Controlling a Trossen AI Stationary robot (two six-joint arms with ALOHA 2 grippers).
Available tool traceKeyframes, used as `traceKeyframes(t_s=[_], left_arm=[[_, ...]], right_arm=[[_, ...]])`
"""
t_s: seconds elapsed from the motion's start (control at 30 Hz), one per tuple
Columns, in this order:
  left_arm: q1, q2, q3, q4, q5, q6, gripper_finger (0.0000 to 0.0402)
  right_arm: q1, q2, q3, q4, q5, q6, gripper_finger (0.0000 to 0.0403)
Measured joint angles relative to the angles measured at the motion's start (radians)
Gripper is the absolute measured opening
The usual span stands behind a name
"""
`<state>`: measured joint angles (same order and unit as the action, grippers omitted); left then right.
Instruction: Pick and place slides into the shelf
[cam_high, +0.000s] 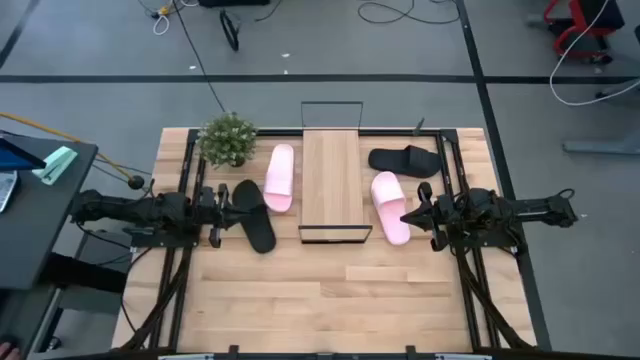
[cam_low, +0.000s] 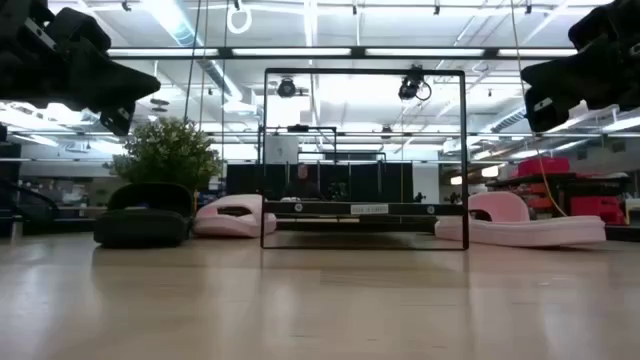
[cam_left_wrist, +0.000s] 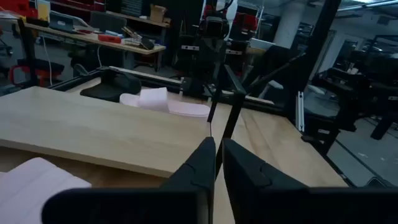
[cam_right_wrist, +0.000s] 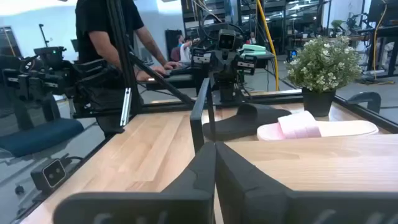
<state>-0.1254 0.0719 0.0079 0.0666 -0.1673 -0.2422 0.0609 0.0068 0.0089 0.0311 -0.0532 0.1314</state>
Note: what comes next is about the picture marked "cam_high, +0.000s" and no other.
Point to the grey desk foot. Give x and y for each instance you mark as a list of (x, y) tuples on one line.
[(600, 147)]

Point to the wooden shelf with black frame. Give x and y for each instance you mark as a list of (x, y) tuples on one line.
[(332, 175)]

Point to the small green potted plant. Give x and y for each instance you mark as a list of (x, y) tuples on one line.
[(227, 140)]

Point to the mint green stapler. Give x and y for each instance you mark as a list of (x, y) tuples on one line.
[(56, 165)]

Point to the black aluminium table frame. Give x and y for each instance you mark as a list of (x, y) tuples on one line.
[(469, 300)]

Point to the white keyboard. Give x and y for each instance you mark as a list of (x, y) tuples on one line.
[(6, 190)]

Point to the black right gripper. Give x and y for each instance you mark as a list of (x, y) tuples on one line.
[(440, 215)]

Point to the person's hand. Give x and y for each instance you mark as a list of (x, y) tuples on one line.
[(7, 352)]

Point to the dark side desk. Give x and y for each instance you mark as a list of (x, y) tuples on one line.
[(45, 225)]

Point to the black box on floor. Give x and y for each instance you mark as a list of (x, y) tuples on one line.
[(235, 2)]

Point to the silver bracket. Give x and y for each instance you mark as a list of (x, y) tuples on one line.
[(462, 357), (185, 357)]

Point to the black slide sandal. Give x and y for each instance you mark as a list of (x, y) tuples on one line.
[(260, 230), (405, 161)]

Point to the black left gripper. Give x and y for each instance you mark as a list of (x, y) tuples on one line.
[(215, 212)]

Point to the tablet with blue screen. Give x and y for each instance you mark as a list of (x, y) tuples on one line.
[(17, 155)]

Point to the red and black cart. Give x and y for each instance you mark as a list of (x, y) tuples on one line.
[(600, 12)]

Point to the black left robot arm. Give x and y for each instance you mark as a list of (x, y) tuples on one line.
[(125, 210)]

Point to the pink slide sandal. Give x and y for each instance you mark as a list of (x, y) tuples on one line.
[(279, 175), (392, 210)]

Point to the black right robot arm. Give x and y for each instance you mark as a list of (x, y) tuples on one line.
[(520, 210)]

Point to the black round plug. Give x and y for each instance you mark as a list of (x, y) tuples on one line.
[(136, 182)]

